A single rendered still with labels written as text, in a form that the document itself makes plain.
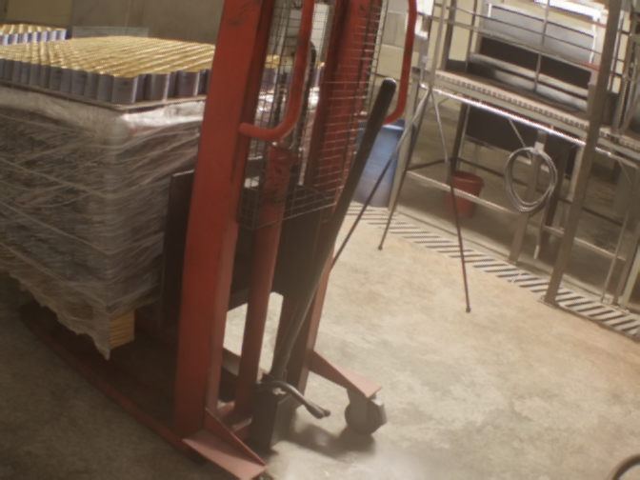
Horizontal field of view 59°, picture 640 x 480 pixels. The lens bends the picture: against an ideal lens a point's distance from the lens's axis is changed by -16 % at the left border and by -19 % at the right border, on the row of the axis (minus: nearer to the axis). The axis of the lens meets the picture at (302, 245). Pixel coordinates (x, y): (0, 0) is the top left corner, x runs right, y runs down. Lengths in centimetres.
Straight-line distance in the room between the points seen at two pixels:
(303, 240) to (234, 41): 81
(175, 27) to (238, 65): 382
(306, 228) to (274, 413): 60
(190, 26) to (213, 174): 368
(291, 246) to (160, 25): 364
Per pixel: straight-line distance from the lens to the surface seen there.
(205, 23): 519
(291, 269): 224
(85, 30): 390
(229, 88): 165
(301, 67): 152
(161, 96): 178
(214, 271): 176
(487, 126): 587
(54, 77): 197
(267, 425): 219
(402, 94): 199
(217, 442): 199
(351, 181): 178
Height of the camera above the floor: 148
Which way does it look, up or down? 22 degrees down
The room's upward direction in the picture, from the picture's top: 10 degrees clockwise
